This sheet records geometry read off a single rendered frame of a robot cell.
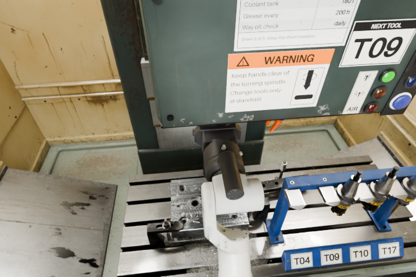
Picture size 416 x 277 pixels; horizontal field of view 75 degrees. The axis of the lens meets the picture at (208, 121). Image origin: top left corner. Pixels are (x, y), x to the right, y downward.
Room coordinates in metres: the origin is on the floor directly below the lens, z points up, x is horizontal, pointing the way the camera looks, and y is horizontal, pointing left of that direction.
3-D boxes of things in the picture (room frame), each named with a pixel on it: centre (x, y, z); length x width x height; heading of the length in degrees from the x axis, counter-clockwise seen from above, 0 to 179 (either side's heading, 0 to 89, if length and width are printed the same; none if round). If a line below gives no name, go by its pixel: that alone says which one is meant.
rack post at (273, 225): (0.52, -0.26, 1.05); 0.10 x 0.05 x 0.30; 6
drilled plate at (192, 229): (0.60, 0.00, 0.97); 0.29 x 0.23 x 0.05; 96
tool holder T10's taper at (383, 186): (0.50, -0.54, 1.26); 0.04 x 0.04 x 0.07
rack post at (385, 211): (0.57, -0.70, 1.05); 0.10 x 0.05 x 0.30; 6
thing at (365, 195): (0.49, -0.49, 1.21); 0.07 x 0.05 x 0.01; 6
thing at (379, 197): (0.50, -0.54, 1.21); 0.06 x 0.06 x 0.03
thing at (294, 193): (0.47, -0.27, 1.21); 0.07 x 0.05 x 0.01; 6
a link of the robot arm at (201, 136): (0.45, -0.03, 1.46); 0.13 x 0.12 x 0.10; 96
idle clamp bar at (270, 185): (0.71, -0.33, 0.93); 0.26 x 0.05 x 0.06; 101
